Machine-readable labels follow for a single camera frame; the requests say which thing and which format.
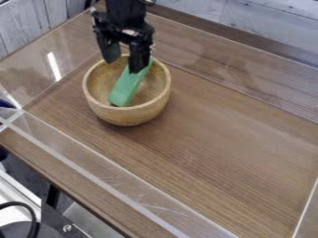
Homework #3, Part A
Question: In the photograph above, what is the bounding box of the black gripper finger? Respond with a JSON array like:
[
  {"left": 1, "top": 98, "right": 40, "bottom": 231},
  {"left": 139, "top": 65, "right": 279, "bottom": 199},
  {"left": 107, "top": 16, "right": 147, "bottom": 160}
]
[
  {"left": 96, "top": 31, "right": 120, "bottom": 63},
  {"left": 128, "top": 39, "right": 152, "bottom": 73}
]

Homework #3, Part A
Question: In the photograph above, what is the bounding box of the clear acrylic tray wall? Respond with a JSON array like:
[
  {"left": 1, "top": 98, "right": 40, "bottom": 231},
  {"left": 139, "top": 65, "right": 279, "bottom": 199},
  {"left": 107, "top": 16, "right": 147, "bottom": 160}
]
[{"left": 0, "top": 95, "right": 238, "bottom": 238}]

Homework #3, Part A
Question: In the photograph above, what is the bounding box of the green rectangular block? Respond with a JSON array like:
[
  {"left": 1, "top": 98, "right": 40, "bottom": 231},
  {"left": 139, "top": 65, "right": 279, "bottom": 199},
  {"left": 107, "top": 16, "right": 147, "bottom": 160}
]
[{"left": 108, "top": 59, "right": 154, "bottom": 107}]

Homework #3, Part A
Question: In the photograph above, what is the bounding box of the black table leg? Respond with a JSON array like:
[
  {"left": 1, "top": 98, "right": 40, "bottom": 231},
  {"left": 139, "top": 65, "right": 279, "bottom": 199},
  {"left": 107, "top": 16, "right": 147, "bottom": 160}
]
[{"left": 45, "top": 185, "right": 61, "bottom": 208}]

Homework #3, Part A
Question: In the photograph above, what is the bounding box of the brown wooden bowl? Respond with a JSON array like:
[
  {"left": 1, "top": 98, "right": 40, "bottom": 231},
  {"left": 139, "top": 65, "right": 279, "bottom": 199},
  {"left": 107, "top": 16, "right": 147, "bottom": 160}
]
[{"left": 81, "top": 54, "right": 171, "bottom": 126}]

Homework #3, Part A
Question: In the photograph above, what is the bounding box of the clear acrylic corner bracket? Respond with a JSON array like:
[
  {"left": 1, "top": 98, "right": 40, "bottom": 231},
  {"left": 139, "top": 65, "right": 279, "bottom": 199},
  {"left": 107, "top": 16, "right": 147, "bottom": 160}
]
[{"left": 89, "top": 7, "right": 97, "bottom": 19}]

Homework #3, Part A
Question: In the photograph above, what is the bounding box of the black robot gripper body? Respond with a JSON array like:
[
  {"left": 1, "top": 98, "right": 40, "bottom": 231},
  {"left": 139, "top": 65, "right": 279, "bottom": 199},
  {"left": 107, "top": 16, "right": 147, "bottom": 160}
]
[{"left": 91, "top": 0, "right": 156, "bottom": 46}]

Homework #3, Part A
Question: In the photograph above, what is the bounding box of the black cable loop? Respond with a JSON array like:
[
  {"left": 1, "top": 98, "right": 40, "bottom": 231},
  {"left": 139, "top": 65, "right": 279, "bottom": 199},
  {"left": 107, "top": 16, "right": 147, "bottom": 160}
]
[{"left": 0, "top": 201, "right": 40, "bottom": 238}]

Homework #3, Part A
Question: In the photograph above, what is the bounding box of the black metal bracket with screw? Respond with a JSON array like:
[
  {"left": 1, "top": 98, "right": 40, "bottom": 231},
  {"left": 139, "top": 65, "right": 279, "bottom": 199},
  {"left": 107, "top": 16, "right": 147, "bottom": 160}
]
[{"left": 37, "top": 203, "right": 92, "bottom": 238}]

